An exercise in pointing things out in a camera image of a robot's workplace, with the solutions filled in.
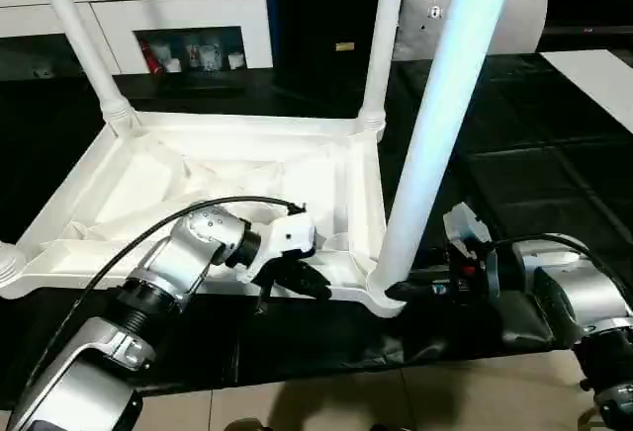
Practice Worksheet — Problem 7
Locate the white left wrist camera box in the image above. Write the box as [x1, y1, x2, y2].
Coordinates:
[237, 212, 317, 286]

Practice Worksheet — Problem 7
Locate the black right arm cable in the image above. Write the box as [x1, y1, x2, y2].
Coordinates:
[475, 233, 614, 264]

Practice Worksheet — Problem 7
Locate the white cabinet with glass doors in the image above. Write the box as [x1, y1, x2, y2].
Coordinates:
[0, 0, 275, 81]

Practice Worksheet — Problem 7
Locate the white plastic table leg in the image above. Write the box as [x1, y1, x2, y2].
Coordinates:
[356, 0, 408, 140]
[28, 0, 139, 135]
[371, 0, 520, 299]
[0, 241, 23, 289]

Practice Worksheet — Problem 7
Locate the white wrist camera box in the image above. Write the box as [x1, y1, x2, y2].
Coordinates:
[237, 212, 317, 286]
[442, 202, 493, 272]

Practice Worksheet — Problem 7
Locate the grey pillow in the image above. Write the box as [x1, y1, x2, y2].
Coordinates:
[393, 0, 551, 61]

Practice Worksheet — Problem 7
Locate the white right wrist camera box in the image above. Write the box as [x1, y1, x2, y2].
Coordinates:
[442, 202, 493, 272]

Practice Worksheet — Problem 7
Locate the black work mat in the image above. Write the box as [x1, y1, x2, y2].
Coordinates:
[0, 50, 633, 400]

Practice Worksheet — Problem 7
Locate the white plastic table top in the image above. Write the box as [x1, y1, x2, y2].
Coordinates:
[0, 110, 408, 318]

